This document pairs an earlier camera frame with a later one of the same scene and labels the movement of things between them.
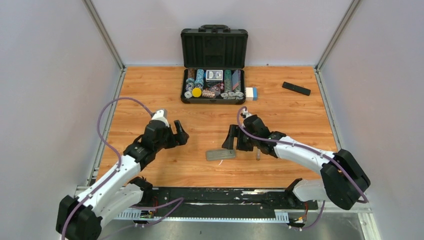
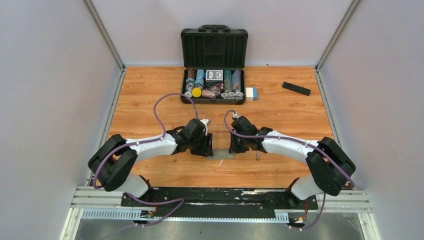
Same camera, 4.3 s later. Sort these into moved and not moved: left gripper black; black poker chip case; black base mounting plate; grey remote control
Moved: left gripper black
Not moved: black base mounting plate; black poker chip case; grey remote control
